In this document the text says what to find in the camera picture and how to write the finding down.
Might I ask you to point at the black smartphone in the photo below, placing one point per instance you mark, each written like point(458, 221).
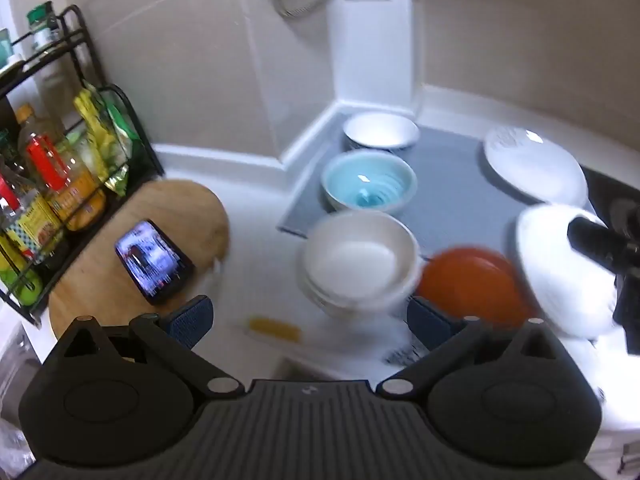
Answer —
point(152, 260)

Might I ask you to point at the white bowl with blue pattern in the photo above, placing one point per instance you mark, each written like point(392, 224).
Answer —
point(380, 129)

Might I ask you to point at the large white bowl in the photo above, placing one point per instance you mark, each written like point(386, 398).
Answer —
point(357, 255)

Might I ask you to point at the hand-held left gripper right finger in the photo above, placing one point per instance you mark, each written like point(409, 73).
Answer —
point(426, 321)

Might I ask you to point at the yellow label bottle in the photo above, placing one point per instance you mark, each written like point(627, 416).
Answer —
point(32, 217)

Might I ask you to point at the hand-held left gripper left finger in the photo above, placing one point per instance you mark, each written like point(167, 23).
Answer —
point(191, 319)

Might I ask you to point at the orange plate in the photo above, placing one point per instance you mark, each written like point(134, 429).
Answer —
point(467, 285)

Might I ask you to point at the white oval plate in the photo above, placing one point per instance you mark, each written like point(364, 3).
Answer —
point(532, 166)

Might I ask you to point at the green snack packet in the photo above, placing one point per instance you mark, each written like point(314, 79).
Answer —
point(119, 127)

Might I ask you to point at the grey drying mat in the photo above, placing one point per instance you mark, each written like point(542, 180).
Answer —
point(450, 185)

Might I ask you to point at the black stove top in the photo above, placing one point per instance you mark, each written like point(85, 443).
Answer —
point(607, 187)

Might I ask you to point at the green cap seasoning jar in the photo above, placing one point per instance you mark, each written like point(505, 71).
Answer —
point(42, 25)

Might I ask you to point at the green bottle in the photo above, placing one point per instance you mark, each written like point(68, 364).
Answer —
point(22, 282)

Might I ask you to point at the yellow sponge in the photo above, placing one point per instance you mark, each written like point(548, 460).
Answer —
point(275, 331)

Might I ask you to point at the yellow snack packet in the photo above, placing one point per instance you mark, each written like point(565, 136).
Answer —
point(95, 120)

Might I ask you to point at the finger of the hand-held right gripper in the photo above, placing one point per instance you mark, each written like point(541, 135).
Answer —
point(597, 244)

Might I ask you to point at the light blue bowl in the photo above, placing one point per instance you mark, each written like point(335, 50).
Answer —
point(369, 184)

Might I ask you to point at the red label bottle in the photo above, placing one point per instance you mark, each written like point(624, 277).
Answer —
point(47, 160)

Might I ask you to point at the wooden cutting board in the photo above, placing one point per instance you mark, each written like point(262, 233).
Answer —
point(100, 265)

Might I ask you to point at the yellow cap oil bottle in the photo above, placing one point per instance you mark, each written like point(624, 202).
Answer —
point(31, 127)

